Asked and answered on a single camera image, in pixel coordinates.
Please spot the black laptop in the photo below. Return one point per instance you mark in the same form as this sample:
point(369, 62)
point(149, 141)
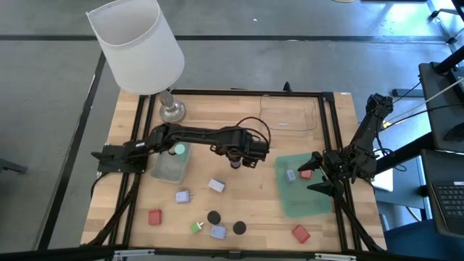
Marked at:
point(449, 199)

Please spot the office chair base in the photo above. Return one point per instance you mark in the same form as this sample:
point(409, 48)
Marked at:
point(444, 29)

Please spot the lavender block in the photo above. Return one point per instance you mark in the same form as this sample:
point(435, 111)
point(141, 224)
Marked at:
point(216, 185)

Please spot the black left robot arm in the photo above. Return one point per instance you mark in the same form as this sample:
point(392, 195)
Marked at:
point(203, 135)

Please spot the clear black capped hourglass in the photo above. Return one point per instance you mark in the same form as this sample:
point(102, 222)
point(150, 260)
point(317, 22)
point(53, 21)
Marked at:
point(170, 152)

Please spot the clear plastic tray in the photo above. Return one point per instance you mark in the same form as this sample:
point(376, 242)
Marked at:
point(290, 125)

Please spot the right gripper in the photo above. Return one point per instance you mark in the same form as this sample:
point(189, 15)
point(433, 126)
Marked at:
point(335, 166)

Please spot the blue plug adapter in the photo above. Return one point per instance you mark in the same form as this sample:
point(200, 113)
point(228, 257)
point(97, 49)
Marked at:
point(218, 232)
point(290, 176)
point(182, 196)

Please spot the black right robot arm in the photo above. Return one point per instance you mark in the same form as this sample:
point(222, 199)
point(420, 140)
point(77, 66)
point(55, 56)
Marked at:
point(366, 141)

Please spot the white sheet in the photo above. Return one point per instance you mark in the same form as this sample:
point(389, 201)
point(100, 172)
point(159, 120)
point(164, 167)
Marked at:
point(384, 181)

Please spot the silver metal bracket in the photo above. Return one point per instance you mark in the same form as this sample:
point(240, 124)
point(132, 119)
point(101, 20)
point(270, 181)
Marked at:
point(335, 257)
point(134, 253)

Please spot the black aluminium rig frame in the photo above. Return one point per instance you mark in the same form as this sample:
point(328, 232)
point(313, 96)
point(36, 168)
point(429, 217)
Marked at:
point(217, 93)

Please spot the black disc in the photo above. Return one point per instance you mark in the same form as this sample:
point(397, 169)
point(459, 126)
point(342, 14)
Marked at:
point(214, 217)
point(239, 227)

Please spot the black equipment stand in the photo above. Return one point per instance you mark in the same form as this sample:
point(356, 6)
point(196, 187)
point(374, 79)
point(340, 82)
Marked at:
point(435, 108)

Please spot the grey plastic bin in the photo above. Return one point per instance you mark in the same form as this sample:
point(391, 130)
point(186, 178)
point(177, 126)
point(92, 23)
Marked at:
point(168, 170)

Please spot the black support beam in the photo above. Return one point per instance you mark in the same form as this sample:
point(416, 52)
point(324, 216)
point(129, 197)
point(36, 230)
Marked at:
point(406, 154)

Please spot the green plug adapter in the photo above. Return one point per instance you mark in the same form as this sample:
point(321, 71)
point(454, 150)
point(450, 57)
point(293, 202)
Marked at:
point(196, 227)

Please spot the red plug adapter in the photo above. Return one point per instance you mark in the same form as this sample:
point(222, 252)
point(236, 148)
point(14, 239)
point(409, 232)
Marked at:
point(154, 217)
point(301, 234)
point(306, 174)

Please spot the dark floor object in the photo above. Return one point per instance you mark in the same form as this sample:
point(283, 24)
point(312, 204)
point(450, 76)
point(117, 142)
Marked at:
point(11, 166)

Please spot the blue chair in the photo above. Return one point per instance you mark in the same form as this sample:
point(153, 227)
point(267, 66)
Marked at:
point(417, 243)

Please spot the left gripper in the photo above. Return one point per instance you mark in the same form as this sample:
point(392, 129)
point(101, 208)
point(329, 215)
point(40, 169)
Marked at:
point(250, 148)

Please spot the white shade table lamp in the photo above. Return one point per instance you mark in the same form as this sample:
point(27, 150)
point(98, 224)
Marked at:
point(137, 47)

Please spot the black rail knob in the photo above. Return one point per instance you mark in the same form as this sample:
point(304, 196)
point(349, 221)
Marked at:
point(287, 87)

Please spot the green translucent tray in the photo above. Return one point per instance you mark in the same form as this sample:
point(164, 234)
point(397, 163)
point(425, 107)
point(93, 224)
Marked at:
point(304, 203)

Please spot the teal capped hourglass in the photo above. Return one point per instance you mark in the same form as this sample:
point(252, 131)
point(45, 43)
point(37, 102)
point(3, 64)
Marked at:
point(180, 149)

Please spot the grey stand foot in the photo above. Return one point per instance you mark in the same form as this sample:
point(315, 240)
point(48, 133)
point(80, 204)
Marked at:
point(407, 93)

